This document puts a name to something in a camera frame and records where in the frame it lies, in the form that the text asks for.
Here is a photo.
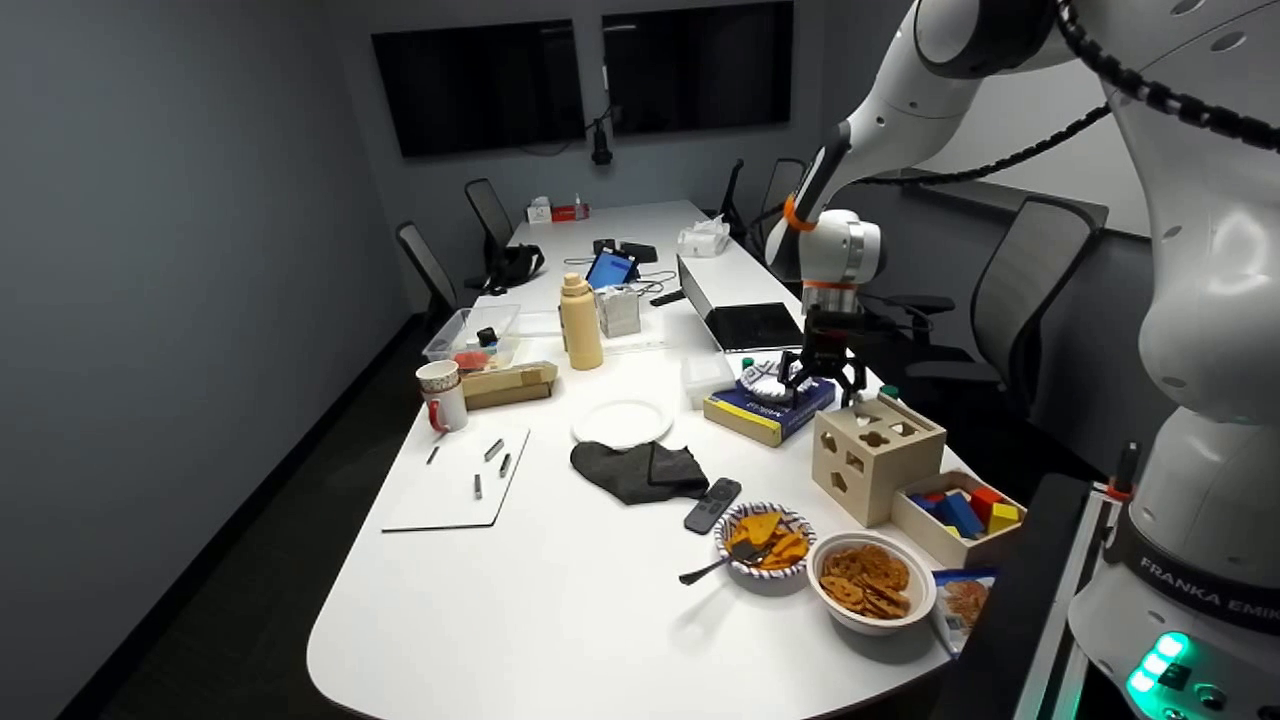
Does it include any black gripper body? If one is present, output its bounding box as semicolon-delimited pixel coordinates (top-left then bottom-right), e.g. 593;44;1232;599
798;307;873;374

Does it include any wooden lid with shape holes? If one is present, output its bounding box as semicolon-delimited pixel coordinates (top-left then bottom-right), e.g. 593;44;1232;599
808;397;953;463

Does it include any blue cardboard box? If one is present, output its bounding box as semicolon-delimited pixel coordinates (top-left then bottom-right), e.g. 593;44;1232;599
702;375;840;447

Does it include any wooden shape sorter box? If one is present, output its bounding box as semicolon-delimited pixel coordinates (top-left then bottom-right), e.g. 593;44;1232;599
813;434;953;533

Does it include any small white box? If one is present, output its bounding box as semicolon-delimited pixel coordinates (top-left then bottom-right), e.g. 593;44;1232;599
593;282;652;342

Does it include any tan rectangular box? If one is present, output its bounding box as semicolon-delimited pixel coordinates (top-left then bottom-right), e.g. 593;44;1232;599
458;356;559;412

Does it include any patterned paper plate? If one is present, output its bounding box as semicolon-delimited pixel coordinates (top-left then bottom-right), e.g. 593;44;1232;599
735;360;818;412

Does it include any open laptop computer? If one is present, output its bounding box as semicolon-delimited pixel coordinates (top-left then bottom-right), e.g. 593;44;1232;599
677;247;813;352

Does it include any white crumpled bag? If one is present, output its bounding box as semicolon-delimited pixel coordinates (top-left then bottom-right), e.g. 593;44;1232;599
671;215;735;270

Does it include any long blue block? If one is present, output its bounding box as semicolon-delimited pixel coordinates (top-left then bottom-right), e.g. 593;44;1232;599
924;494;989;541

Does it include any orange chips pile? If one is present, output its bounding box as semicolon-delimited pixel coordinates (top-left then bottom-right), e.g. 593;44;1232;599
723;511;813;578

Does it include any wooden tray of blocks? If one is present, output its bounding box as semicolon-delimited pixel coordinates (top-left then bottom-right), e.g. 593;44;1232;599
889;469;1032;571

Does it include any white round plate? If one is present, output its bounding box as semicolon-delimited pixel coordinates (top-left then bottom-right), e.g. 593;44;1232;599
568;397;681;454

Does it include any black cloth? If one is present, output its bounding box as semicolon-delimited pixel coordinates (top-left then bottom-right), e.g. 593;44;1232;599
568;435;714;509

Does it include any pretzel pile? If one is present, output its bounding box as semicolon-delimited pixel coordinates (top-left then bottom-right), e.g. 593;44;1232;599
818;541;917;619

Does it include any patterned paper bowl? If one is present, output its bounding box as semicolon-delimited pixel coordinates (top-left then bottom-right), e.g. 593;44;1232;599
714;499;821;586

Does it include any black office chair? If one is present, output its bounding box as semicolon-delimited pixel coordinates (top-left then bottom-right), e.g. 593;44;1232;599
906;197;1114;403

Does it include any small plastic spoon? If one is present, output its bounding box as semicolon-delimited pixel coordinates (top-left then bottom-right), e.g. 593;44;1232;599
677;543;743;589

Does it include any tan bottle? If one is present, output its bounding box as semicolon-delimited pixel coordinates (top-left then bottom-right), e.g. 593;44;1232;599
556;270;608;375

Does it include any white bowl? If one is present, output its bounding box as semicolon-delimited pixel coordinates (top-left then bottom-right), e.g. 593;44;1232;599
803;527;939;637

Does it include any blue snack bag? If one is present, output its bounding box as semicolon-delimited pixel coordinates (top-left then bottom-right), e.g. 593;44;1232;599
928;565;1000;656

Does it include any black bag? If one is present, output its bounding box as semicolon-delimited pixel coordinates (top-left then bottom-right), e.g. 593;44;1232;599
481;240;551;297

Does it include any clear plastic container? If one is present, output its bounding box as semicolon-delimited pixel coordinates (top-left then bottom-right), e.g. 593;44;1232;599
421;291;530;381

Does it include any white cup with red label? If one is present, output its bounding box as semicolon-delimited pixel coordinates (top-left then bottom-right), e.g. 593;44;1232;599
411;356;472;435

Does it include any white board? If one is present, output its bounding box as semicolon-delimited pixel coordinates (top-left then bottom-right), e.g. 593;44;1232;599
377;422;537;535

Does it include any wall monitor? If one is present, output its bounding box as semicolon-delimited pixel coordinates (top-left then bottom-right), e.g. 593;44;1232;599
368;15;589;161
595;0;798;140

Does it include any black wall webcam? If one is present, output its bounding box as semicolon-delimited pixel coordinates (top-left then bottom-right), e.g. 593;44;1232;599
589;65;620;171

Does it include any white metal frame post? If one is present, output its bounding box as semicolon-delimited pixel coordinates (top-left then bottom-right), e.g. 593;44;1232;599
1015;476;1126;720

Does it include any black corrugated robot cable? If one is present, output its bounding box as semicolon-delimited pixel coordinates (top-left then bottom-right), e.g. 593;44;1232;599
854;0;1280;191

